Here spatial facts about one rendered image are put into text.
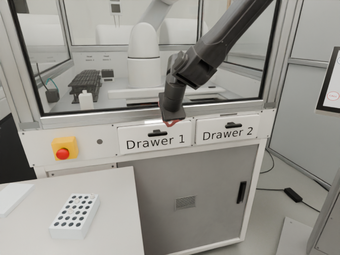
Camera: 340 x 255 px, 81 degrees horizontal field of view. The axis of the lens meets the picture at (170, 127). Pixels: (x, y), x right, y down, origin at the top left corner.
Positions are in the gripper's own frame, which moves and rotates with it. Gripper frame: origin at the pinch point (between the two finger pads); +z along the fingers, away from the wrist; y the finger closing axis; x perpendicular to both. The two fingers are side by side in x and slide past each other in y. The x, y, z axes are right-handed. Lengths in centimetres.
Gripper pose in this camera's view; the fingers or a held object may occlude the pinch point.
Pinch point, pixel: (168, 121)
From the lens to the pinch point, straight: 68.2
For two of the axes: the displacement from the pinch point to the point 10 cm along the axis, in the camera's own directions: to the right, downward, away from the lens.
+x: -9.7, 1.2, -2.1
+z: -1.2, 5.2, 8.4
